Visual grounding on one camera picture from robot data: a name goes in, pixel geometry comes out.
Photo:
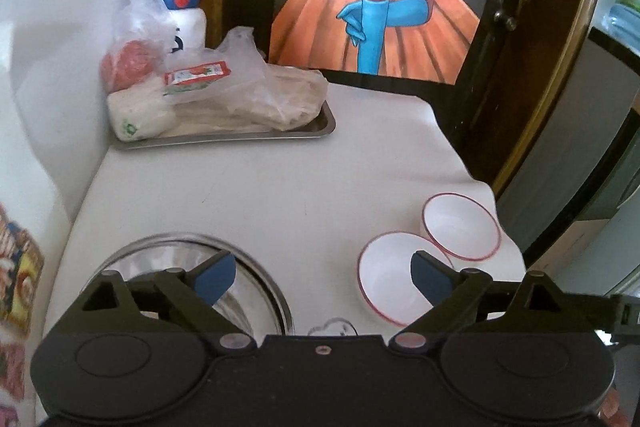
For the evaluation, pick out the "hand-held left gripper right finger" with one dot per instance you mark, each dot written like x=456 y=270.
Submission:
x=430 y=279

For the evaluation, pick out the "red labelled packet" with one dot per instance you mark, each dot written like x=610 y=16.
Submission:
x=195 y=77

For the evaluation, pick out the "white printed table cover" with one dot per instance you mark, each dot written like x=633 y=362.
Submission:
x=300 y=207

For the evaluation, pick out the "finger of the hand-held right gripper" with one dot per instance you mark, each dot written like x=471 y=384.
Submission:
x=620 y=312

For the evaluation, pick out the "clear bag of flatbread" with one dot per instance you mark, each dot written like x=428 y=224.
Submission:
x=280 y=97

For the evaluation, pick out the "white food packet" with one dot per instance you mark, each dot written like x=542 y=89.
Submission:
x=140 y=112

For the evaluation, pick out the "rectangular steel tray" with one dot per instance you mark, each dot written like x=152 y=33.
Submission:
x=300 y=134

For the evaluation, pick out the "stainless steel plate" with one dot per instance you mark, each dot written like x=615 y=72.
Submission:
x=170 y=239
x=260 y=307

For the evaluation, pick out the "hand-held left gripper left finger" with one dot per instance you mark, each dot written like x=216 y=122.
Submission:
x=215 y=279

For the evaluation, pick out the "white bottle with blue cap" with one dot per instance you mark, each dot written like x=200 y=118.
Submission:
x=192 y=27

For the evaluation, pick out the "white floral ceramic bowl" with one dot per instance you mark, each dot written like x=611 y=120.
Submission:
x=460 y=227
x=385 y=277

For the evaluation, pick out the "round door knob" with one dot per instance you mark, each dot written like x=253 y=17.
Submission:
x=505 y=19

